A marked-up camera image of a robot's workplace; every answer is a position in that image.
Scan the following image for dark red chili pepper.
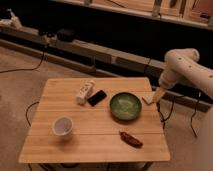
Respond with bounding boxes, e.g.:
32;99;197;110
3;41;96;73
120;132;143;148

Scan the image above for green round bowl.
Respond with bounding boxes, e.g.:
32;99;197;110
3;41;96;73
109;92;142;121

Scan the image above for black cable on floor left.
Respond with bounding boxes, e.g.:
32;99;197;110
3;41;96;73
0;46;47;75

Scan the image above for black power adapter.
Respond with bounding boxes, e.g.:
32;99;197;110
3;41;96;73
57;29;75;42

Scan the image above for black cables at right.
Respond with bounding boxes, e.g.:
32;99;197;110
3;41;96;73
155;91;203;139

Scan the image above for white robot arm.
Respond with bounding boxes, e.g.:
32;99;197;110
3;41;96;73
159;48;213;171

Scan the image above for wooden folding table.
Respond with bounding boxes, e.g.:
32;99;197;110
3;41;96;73
19;77;170;163

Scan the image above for beige sponge block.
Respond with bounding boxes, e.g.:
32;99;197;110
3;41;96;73
142;92;155;105

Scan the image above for black smartphone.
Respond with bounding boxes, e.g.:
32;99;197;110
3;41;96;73
88;90;107;106

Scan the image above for black cable under table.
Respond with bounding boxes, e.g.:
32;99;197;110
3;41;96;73
25;100;41;128

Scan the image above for white small carton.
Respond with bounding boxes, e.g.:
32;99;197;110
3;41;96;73
76;80;95;105

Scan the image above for white paper cup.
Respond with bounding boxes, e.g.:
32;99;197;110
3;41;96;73
52;116;73;138

